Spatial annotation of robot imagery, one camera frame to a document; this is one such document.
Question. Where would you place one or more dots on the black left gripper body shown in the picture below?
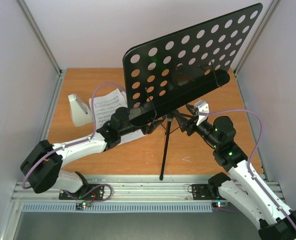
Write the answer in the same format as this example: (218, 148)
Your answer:
(148, 130)

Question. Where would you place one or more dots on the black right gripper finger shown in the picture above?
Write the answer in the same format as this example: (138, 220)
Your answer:
(182, 121)
(194, 112)

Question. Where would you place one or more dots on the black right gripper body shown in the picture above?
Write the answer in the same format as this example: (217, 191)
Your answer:
(190, 123)

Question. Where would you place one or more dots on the black tripod music stand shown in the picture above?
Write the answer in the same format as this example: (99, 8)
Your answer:
(164, 74)

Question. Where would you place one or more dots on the white sheet music page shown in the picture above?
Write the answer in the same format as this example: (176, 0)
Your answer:
(104, 107)
(132, 135)

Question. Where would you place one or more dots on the white grey metronome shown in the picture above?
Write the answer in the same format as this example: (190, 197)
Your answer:
(79, 111)

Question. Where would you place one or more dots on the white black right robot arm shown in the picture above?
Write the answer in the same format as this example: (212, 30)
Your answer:
(240, 184)

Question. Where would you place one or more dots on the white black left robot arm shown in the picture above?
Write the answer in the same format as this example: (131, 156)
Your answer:
(42, 168)

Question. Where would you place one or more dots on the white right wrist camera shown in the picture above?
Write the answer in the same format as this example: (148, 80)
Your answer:
(201, 109)

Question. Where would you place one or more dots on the aluminium front frame rails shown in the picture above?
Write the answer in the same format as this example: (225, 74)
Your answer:
(136, 188)

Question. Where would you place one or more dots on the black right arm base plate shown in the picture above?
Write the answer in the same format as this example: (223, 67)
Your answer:
(203, 192)

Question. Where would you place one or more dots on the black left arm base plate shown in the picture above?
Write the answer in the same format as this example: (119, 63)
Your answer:
(86, 192)

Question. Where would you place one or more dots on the left aluminium corner post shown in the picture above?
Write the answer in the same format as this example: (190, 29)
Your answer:
(35, 28)

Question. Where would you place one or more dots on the aluminium corner post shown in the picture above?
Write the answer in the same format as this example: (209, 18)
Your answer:
(256, 33)
(35, 28)

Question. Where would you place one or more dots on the right aluminium corner post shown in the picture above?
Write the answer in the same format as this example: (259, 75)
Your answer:
(256, 33)

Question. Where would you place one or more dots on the grey slotted cable duct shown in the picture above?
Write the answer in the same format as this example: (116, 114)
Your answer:
(107, 208)

